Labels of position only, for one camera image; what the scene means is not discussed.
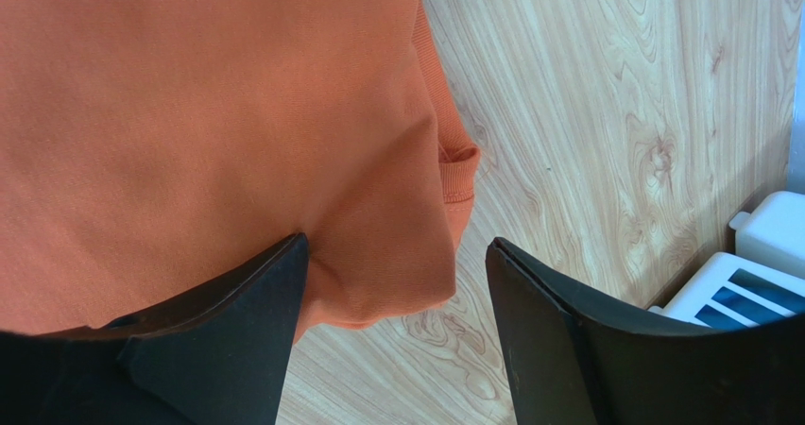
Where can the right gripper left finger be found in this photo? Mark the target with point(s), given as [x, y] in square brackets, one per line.
[215, 354]

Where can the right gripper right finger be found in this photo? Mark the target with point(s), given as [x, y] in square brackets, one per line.
[574, 355]

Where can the orange t shirt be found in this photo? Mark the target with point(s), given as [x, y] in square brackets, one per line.
[148, 146]

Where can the white laundry basket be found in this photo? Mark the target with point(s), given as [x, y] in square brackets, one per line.
[769, 243]

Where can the teal blue garment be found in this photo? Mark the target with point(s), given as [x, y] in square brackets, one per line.
[746, 300]

